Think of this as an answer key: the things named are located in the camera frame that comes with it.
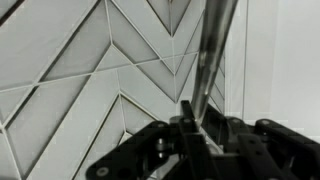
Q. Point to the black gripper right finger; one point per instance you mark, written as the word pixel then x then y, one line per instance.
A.
pixel 265 150

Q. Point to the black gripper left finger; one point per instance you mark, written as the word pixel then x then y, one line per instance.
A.
pixel 138 157

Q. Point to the silver ladle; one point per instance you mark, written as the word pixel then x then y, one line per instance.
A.
pixel 217 21

